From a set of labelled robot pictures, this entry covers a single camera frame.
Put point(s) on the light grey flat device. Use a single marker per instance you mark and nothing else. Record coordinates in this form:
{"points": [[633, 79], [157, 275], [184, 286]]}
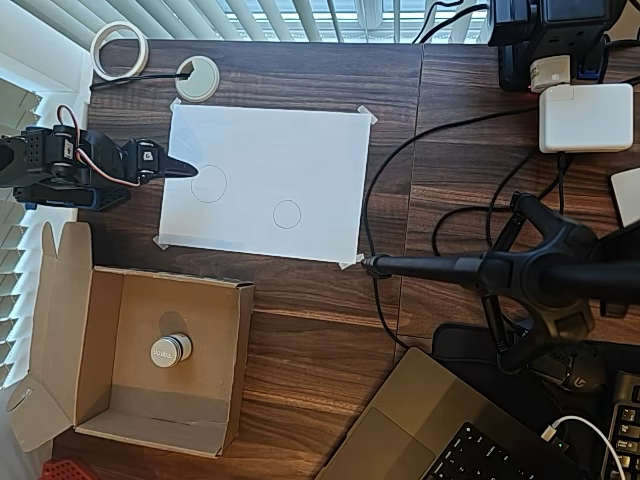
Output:
{"points": [[627, 195]]}

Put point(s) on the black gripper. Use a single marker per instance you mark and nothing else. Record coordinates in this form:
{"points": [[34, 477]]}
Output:
{"points": [[148, 161]]}

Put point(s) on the white paper sheet with circles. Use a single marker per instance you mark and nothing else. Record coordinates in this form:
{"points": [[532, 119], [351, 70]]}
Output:
{"points": [[300, 150]]}

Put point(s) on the black tripod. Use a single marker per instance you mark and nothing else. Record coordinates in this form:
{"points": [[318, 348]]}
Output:
{"points": [[540, 275]]}

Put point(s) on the black computer mouse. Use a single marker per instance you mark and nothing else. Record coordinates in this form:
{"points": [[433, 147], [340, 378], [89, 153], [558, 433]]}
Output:
{"points": [[582, 380]]}

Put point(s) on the small silver jar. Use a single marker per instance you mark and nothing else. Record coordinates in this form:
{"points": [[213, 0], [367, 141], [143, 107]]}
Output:
{"points": [[167, 352]]}

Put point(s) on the red perforated block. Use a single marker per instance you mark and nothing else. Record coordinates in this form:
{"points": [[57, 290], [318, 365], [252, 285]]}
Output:
{"points": [[62, 470]]}

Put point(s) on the masking tape piece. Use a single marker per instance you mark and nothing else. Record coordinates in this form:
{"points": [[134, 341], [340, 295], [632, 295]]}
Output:
{"points": [[350, 262], [369, 116], [161, 242], [176, 105]]}

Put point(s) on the open cardboard box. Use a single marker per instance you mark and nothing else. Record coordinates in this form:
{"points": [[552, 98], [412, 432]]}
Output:
{"points": [[210, 325]]}

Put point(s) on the blue plug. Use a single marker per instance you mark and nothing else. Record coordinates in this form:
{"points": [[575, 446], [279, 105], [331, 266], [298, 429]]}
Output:
{"points": [[590, 67]]}

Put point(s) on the masking tape roll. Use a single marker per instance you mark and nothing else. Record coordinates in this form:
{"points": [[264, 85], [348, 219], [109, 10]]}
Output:
{"points": [[95, 50]]}

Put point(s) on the black mouse pad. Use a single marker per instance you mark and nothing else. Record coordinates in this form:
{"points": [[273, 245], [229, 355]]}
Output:
{"points": [[460, 345]]}

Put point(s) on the grey laptop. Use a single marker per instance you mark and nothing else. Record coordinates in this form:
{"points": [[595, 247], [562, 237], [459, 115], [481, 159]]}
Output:
{"points": [[425, 400]]}

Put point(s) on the black keyboard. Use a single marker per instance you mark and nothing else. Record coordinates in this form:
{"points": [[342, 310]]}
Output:
{"points": [[627, 430]]}

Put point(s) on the large white power adapter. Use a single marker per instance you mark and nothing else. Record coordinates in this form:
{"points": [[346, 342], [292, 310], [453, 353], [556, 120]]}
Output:
{"points": [[585, 117]]}

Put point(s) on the black power strip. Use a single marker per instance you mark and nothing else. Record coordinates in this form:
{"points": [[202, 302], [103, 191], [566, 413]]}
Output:
{"points": [[550, 27]]}

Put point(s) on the white window blind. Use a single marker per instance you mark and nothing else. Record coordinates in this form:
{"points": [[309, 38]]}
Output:
{"points": [[300, 20]]}

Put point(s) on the beige window blind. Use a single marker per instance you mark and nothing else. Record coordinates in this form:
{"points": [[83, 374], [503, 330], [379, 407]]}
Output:
{"points": [[10, 260]]}

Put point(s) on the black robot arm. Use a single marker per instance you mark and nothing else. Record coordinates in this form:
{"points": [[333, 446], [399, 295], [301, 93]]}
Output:
{"points": [[100, 155]]}

